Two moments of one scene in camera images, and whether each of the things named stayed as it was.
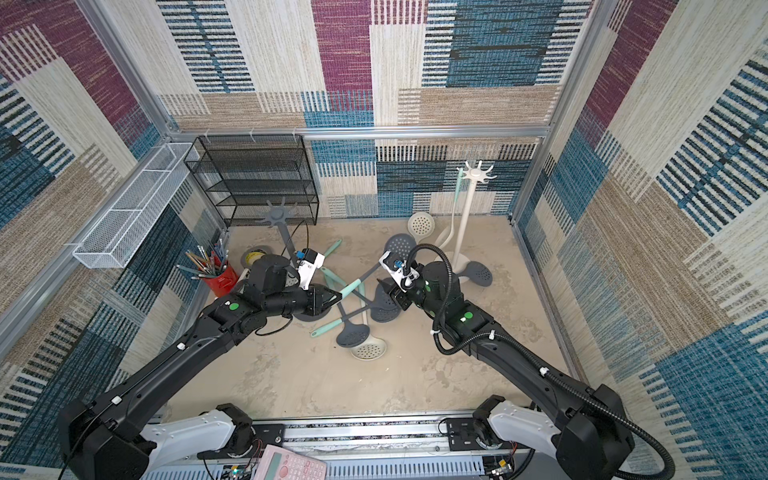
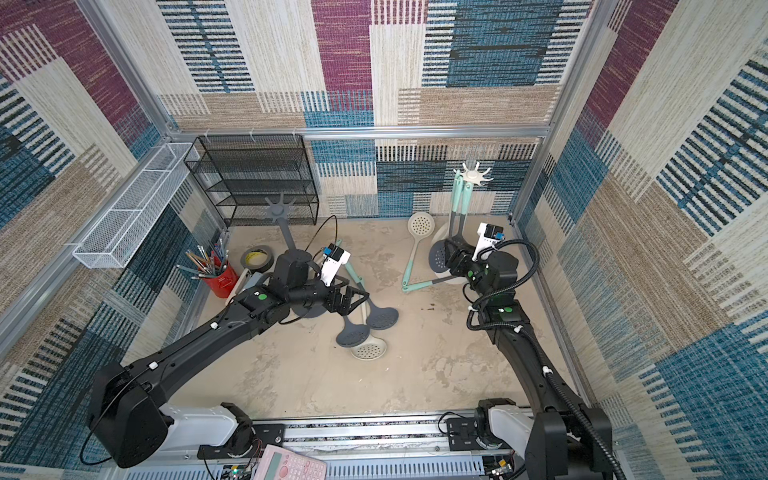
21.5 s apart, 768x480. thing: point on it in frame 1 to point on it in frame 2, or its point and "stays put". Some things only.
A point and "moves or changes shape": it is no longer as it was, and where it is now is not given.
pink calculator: (280, 464) stays put
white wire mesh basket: (113, 240) stays put
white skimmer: (447, 233) stays put
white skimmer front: (375, 348) stays put
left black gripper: (316, 294) to (345, 309)
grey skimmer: (351, 335) stays put
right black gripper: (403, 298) to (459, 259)
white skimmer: (420, 225) stays put
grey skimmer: (400, 245) to (466, 201)
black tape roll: (253, 253) stays put
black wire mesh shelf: (239, 175) stays put
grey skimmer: (383, 305) moves or changes shape
